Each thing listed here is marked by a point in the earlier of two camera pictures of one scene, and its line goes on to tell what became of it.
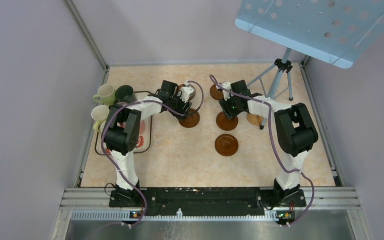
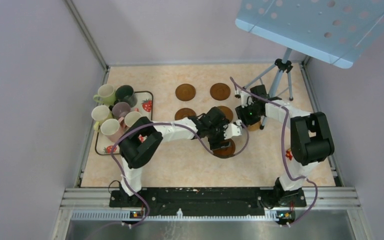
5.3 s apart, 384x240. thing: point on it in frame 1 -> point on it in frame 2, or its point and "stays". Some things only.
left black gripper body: x=177 y=104 -> x=216 y=134
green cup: x=99 y=114 stays
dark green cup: x=126 y=93 stays
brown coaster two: x=215 y=93 stays
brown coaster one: x=182 y=85 stays
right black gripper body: x=230 y=107 -> x=248 y=114
